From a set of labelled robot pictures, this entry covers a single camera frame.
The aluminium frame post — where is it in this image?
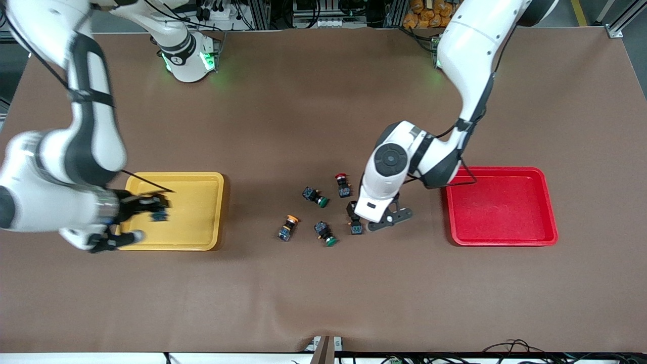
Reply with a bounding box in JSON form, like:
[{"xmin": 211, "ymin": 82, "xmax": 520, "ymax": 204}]
[{"xmin": 594, "ymin": 0, "xmax": 640, "ymax": 38}]

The white power strip with plugs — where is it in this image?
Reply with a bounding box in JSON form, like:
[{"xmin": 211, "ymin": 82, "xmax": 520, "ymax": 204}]
[{"xmin": 195, "ymin": 0, "xmax": 238, "ymax": 22}]

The orange snack bags pile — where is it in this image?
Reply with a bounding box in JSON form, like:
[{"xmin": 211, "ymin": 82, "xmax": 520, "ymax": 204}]
[{"xmin": 403, "ymin": 0, "xmax": 458, "ymax": 29}]

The brown table mat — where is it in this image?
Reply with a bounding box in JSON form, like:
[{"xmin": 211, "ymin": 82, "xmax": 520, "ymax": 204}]
[{"xmin": 0, "ymin": 28, "xmax": 647, "ymax": 353}]

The black cable bundle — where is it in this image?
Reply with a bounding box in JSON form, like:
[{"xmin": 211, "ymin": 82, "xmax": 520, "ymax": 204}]
[{"xmin": 483, "ymin": 339, "xmax": 630, "ymax": 364}]

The long white power strip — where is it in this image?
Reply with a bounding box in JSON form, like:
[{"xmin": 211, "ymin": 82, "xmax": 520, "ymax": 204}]
[{"xmin": 293, "ymin": 18, "xmax": 367, "ymax": 29}]

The red plastic tray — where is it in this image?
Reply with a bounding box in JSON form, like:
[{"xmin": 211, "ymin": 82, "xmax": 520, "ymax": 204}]
[{"xmin": 445, "ymin": 166, "xmax": 559, "ymax": 247}]

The yellow plastic tray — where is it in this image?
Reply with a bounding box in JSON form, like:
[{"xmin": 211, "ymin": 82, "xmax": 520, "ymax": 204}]
[{"xmin": 114, "ymin": 172, "xmax": 224, "ymax": 251}]

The green mushroom push button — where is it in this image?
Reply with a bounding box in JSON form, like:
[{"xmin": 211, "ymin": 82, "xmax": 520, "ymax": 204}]
[
  {"xmin": 302, "ymin": 187, "xmax": 329, "ymax": 208},
  {"xmin": 314, "ymin": 221, "xmax": 338, "ymax": 247}
]

